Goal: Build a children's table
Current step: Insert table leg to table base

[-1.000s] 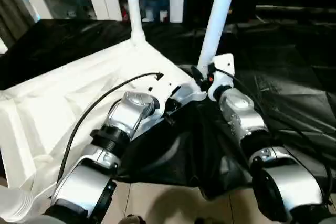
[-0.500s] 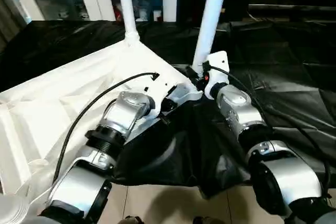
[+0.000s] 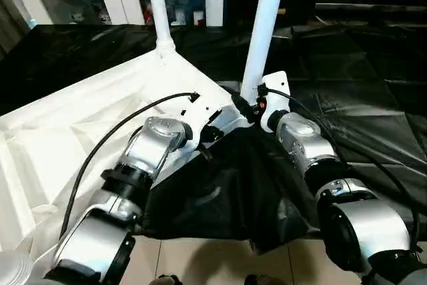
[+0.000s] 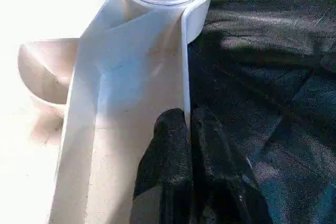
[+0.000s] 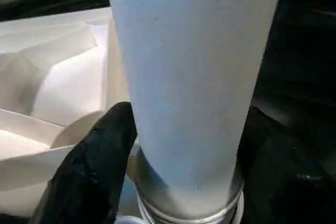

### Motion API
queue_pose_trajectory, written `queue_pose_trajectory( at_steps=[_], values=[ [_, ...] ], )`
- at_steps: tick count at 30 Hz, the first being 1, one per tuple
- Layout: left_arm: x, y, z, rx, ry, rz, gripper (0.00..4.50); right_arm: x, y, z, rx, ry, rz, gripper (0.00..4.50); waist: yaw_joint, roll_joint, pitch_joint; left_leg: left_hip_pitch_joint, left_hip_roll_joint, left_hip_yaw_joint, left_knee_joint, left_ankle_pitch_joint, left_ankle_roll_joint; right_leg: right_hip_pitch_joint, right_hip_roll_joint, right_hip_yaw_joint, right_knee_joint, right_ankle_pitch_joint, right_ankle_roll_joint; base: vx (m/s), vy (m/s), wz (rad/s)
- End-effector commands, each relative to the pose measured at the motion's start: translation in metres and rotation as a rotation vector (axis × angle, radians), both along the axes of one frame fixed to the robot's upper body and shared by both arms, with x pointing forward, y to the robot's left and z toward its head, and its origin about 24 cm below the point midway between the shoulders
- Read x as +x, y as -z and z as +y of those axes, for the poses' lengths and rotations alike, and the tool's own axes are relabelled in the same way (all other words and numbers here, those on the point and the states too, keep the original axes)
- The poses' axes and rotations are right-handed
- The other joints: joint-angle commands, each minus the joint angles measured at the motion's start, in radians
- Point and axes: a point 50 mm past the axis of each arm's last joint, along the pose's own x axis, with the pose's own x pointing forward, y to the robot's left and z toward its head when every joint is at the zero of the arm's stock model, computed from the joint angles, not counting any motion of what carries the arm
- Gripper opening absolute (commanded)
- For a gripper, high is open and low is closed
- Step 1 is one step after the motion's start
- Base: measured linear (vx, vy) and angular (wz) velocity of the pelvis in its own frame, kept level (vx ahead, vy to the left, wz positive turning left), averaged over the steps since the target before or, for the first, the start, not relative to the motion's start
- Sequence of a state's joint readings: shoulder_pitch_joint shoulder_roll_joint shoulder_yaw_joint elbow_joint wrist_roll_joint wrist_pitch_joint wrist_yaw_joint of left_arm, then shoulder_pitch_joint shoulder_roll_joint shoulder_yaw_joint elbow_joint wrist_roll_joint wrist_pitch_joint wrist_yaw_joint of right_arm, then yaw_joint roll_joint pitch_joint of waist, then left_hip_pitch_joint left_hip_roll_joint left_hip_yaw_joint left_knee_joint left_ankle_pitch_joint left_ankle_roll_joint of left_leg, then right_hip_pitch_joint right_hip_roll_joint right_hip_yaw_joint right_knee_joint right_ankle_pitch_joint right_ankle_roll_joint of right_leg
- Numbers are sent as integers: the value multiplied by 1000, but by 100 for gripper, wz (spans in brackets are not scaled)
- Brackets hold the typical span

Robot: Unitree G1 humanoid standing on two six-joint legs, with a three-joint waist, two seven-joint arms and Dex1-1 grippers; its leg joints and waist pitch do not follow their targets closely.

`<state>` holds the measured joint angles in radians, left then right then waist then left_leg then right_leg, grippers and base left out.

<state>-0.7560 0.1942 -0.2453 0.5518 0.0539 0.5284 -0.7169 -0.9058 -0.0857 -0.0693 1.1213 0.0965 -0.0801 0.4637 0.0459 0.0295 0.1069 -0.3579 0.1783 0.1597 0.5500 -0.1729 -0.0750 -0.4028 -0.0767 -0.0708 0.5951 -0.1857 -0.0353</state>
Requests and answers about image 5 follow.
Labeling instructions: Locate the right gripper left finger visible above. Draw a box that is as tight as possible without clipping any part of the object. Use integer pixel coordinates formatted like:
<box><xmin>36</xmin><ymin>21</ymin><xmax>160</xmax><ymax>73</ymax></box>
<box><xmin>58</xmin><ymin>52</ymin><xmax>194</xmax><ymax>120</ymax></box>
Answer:
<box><xmin>28</xmin><ymin>101</ymin><xmax>139</xmax><ymax>224</ymax></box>

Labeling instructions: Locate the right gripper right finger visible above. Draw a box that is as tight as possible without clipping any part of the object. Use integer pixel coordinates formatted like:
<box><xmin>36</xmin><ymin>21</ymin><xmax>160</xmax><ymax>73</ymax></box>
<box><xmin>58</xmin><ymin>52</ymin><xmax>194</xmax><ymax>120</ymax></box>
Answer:
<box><xmin>237</xmin><ymin>105</ymin><xmax>336</xmax><ymax>224</ymax></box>

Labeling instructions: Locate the white plastic table top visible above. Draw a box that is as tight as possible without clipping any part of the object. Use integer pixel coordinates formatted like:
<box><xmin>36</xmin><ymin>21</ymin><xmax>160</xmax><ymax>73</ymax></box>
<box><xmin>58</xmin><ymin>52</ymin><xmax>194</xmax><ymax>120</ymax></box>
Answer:
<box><xmin>0</xmin><ymin>6</ymin><xmax>148</xmax><ymax>224</ymax></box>

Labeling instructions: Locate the black work surface mat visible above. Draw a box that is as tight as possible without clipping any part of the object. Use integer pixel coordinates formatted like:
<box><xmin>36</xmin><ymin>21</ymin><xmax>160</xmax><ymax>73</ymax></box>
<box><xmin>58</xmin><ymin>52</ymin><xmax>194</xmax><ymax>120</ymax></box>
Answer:
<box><xmin>0</xmin><ymin>0</ymin><xmax>336</xmax><ymax>224</ymax></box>

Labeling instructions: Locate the white plastic table leg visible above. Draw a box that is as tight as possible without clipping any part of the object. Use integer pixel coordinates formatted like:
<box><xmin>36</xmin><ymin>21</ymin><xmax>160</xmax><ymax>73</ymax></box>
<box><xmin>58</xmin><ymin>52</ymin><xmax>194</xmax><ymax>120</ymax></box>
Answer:
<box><xmin>103</xmin><ymin>0</ymin><xmax>287</xmax><ymax>224</ymax></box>

